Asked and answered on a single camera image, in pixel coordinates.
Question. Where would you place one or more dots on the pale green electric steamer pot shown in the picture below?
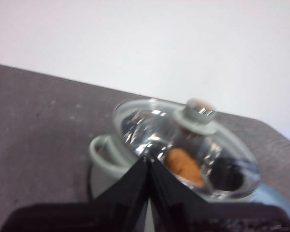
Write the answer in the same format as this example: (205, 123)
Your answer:
(106, 169)

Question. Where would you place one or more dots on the blue round plate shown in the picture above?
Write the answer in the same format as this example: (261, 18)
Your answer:
(278, 198)

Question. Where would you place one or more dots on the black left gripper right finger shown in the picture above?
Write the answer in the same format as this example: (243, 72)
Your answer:
(207, 217)

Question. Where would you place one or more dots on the glass lid with green knob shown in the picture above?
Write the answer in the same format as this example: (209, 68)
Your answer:
(195, 120)

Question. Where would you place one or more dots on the brown potato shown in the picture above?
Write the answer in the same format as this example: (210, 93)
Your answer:
(184, 166)

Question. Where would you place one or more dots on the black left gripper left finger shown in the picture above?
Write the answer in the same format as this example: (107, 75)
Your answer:
(91, 217)

